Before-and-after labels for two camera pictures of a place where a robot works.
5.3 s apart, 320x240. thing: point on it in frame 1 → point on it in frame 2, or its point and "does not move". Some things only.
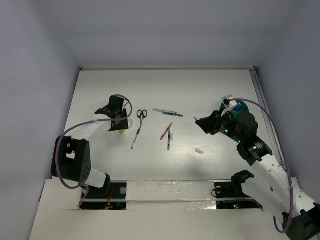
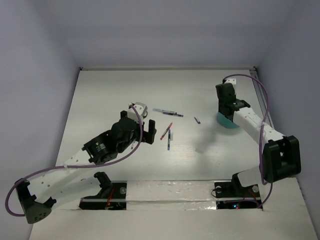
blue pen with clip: x=169 y=139 does not move
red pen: x=166 y=131 does not move
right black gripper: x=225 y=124 → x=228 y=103
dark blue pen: x=174 y=114 does not move
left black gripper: x=122 y=126 → x=149 y=135
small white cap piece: x=199 y=151 does not move
